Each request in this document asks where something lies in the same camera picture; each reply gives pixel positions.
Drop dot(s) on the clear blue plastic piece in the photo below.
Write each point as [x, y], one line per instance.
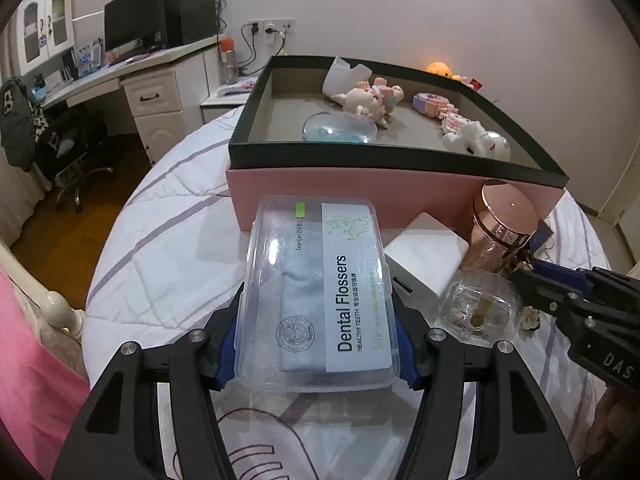
[340, 130]

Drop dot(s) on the cream bed frame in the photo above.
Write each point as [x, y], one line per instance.
[45, 295]

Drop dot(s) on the grey jacket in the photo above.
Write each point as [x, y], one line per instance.
[17, 120]

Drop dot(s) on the white power adapter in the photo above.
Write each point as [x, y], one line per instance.
[425, 255]

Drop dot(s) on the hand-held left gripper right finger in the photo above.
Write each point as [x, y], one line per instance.
[405, 355]

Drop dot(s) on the pink white block figure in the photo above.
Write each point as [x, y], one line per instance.
[457, 122]

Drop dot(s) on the white desk with drawers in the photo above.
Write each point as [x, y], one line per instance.
[150, 95]

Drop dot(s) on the pink box with dark rim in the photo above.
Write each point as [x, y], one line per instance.
[310, 195]

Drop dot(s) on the row of books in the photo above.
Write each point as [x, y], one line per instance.
[87, 57]

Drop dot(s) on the rose gold bottle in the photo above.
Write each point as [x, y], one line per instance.
[500, 225]

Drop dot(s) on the black computer tower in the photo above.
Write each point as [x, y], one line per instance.
[190, 7]

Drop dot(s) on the white glass-door cabinet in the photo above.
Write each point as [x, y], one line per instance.
[45, 25]

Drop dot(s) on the black office chair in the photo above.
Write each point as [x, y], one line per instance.
[75, 150]

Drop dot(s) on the white animal figurine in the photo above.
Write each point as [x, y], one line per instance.
[467, 137]

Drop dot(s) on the pink bed sheet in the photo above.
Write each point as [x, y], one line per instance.
[35, 385]

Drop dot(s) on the black computer monitor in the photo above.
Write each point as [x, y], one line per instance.
[135, 22]

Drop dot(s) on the white wall outlet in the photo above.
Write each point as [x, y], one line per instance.
[272, 25]

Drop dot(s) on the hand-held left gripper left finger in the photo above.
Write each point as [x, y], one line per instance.
[227, 355]

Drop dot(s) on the orange octopus plush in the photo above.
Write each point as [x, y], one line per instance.
[442, 70]

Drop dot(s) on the pink pig figurine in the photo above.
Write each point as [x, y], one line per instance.
[360, 105]

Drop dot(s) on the black white low cabinet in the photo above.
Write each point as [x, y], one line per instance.
[225, 96]

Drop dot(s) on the white cup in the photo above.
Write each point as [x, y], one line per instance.
[340, 77]

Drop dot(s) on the bottle with orange cap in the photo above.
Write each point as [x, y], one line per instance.
[229, 60]

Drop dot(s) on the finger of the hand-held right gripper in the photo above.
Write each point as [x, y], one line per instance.
[545, 297]
[560, 272]

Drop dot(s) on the small pink doll figurine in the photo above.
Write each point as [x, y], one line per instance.
[387, 91]

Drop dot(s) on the clear dental flosser box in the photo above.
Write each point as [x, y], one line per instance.
[310, 270]

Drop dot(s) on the person's right hand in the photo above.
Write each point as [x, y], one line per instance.
[607, 425]

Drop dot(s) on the clear glass jar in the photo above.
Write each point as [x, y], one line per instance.
[480, 305]

